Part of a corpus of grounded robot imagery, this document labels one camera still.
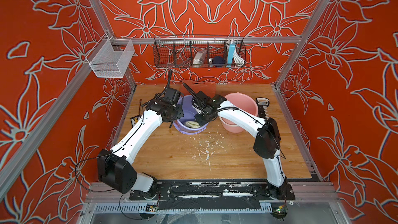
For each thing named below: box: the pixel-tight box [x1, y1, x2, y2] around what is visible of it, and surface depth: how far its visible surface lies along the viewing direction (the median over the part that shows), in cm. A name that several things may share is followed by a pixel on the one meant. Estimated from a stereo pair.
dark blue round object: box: [211, 56, 226, 68], surface depth 96 cm
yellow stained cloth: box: [184, 120, 201, 129], surface depth 81 cm
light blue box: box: [226, 42, 236, 68], surface depth 89 cm
